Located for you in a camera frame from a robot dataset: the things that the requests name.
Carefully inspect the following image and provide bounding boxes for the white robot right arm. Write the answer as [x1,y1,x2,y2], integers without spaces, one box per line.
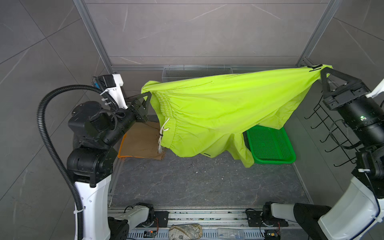
[262,65,384,240]

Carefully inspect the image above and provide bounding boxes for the black wire hook rack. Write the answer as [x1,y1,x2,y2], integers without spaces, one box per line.
[303,92,358,168]

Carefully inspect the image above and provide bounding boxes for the orange shorts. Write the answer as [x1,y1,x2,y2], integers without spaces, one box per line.
[118,141,132,159]

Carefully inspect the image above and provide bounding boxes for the khaki brown shorts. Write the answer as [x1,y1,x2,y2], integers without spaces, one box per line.
[122,122,166,160]

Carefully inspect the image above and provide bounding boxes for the green plastic basket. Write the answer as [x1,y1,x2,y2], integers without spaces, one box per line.
[246,126,297,165]

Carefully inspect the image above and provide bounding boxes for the small circuit board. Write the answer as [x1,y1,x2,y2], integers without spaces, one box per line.
[143,230,159,239]

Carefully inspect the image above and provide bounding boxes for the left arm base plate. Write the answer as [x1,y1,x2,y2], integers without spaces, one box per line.
[150,211,170,228]

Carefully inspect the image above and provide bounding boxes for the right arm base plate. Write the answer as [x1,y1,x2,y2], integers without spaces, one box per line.
[245,209,289,227]

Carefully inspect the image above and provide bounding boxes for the white wire mesh basket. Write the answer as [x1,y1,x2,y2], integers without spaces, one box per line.
[162,67,233,83]

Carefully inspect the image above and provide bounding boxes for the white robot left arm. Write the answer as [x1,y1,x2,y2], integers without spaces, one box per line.
[67,93,155,240]

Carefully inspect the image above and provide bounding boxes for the patterned pouch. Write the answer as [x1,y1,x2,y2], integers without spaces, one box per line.
[168,224,203,240]

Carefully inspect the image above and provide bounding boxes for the lime green shorts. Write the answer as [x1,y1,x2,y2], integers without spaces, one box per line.
[142,65,324,168]

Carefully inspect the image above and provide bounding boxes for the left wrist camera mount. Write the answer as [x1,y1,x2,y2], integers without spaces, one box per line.
[94,74,128,110]

